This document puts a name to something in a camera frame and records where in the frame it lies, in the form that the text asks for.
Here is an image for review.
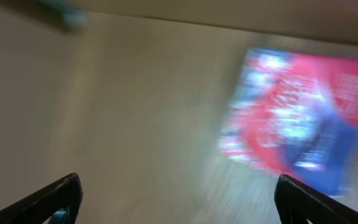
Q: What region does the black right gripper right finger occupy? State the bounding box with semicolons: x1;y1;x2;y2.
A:
274;174;358;224

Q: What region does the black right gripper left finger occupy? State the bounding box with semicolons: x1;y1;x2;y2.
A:
0;173;83;224

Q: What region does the red purple tissue pack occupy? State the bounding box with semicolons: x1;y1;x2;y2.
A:
219;48;358;196

